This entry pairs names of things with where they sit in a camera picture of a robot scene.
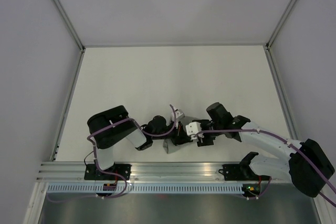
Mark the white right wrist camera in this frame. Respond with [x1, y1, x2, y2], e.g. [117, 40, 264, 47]
[185, 122, 204, 141]

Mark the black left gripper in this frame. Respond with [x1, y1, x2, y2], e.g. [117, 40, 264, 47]
[152, 121, 192, 147]

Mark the aluminium front rail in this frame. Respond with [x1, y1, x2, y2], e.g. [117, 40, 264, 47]
[36, 161, 323, 184]

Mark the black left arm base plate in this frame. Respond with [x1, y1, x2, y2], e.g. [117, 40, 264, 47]
[84, 164, 131, 180]

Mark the white slotted cable duct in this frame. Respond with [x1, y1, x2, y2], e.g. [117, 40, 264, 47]
[47, 183, 244, 194]

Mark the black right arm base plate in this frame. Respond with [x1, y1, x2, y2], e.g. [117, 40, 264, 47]
[218, 163, 270, 182]

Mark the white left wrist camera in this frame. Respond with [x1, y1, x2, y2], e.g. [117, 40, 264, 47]
[171, 107, 185, 124]

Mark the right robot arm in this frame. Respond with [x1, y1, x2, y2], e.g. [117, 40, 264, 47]
[187, 102, 335, 198]

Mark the right aluminium frame post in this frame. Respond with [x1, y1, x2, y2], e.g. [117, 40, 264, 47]
[264, 0, 298, 50]

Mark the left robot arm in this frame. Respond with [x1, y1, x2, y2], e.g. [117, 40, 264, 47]
[87, 105, 201, 180]

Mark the grey cloth napkin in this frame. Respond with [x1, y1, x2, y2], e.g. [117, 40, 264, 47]
[163, 116, 198, 154]

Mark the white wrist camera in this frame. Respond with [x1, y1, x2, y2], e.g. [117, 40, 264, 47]
[171, 107, 185, 124]
[185, 122, 204, 141]

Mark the aluminium frame post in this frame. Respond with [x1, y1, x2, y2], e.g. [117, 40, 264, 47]
[264, 0, 298, 50]
[51, 0, 85, 52]

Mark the left aluminium frame post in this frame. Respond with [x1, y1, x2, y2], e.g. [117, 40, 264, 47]
[51, 0, 85, 52]

